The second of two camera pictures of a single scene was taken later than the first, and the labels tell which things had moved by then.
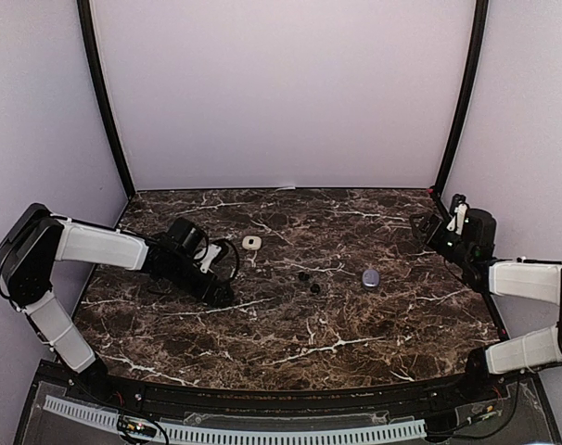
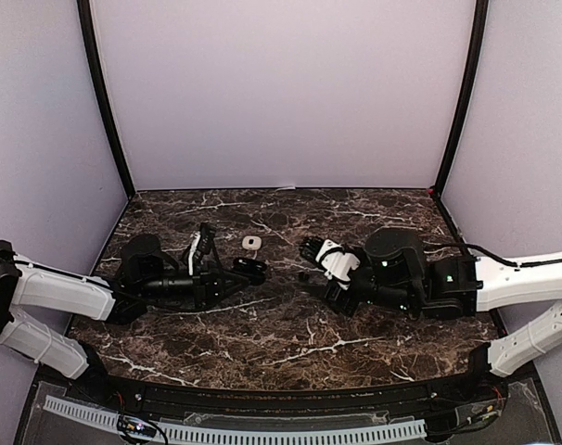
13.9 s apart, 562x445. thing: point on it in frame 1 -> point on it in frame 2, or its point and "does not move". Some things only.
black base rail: [466, 395] does not move
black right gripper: [430, 220] -> [337, 299]
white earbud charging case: [251, 242] does not move
